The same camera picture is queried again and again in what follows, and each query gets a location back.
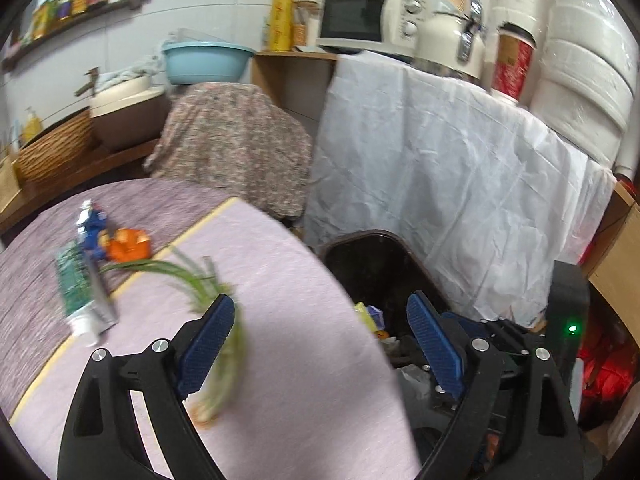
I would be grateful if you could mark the wooden chopstick holder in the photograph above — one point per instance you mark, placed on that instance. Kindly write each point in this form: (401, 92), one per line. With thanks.
(9, 186)

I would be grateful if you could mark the black trash bin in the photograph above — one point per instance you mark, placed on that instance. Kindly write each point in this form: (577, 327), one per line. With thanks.
(378, 269)

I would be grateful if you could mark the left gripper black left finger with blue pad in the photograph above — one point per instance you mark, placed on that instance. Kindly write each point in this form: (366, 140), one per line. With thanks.
(101, 437)

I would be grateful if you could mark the brown and cream pot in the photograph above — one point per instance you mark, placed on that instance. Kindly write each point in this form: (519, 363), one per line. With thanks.
(129, 113)

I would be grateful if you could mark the dark wooden counter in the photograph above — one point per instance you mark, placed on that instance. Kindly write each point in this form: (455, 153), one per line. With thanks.
(103, 167)

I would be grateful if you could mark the green leafy vegetable scraps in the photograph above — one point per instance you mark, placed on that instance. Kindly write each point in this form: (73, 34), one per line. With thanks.
(210, 363)

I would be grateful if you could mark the light blue plastic basin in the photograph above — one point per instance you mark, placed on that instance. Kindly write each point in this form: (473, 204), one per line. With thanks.
(193, 62)

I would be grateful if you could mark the green milk carton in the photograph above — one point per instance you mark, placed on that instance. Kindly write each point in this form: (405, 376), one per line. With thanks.
(87, 308)

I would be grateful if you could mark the yellow soap bottle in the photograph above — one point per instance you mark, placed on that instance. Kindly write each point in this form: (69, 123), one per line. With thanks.
(32, 127)

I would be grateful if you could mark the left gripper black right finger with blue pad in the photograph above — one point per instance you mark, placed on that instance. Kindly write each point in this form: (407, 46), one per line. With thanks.
(512, 417)

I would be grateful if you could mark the yellow roll of bags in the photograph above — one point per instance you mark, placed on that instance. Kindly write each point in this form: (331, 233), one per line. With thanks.
(281, 22)

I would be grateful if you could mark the white cloth cover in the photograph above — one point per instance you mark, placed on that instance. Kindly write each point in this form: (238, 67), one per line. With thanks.
(484, 193)

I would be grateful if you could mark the orange peel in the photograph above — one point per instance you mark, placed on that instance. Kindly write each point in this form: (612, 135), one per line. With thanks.
(125, 245)

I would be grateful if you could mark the blue silver foil wrapper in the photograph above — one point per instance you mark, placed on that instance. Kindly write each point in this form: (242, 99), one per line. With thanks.
(91, 224)

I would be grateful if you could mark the cream electric kettle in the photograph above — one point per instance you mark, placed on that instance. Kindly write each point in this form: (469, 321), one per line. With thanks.
(452, 44)

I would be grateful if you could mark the wooden side cabinet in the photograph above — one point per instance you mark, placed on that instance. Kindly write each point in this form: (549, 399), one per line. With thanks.
(296, 82)

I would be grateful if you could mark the red paper cup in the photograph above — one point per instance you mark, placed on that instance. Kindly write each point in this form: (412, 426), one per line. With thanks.
(516, 49)

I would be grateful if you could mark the purple woven table mat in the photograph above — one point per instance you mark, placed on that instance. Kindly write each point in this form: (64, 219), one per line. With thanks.
(50, 283)

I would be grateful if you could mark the stack of white bowls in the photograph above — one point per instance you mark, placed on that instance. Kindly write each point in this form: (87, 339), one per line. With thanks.
(588, 76)

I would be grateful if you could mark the white microwave oven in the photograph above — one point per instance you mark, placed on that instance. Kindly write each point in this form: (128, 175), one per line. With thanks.
(382, 26)

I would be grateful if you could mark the woven wicker basket sink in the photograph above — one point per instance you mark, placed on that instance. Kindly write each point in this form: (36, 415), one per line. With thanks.
(55, 149)

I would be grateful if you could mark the floral patterned cloth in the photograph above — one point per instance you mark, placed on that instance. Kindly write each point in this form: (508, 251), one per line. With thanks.
(232, 137)

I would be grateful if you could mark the brass faucet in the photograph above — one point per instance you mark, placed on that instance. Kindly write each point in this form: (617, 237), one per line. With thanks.
(90, 86)

